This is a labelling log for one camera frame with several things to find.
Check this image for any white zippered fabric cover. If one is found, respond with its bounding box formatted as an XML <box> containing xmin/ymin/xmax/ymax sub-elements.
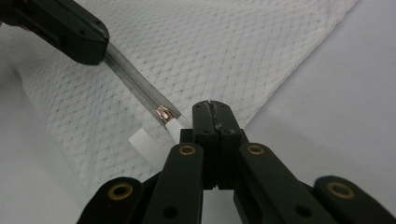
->
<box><xmin>0</xmin><ymin>0</ymin><xmax>360</xmax><ymax>198</ymax></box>

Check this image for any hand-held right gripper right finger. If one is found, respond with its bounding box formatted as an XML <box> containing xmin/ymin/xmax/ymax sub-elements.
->
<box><xmin>210</xmin><ymin>100</ymin><xmax>339</xmax><ymax>224</ymax></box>

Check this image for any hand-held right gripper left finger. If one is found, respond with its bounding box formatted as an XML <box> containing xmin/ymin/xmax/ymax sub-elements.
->
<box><xmin>141</xmin><ymin>101</ymin><xmax>219</xmax><ymax>224</ymax></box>

